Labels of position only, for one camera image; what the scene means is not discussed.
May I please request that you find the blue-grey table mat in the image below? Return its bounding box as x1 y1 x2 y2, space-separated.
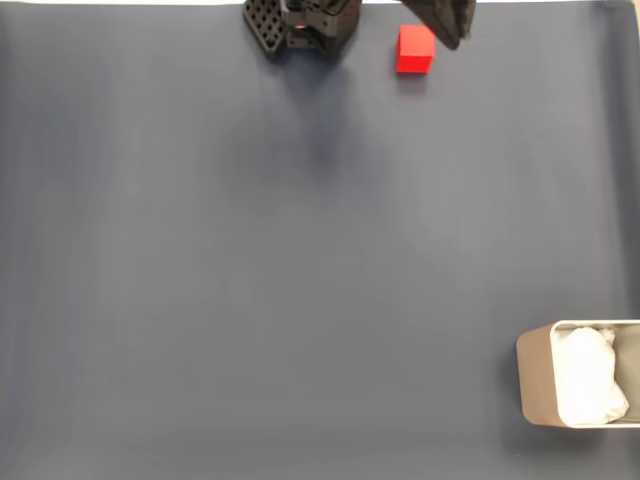
0 3 640 480

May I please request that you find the beige metal box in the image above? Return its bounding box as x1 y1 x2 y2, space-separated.
515 319 640 431

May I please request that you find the red cube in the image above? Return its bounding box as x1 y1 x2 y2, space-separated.
395 24 437 75

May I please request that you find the white crumpled tissue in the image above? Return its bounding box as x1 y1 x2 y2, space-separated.
553 326 631 427

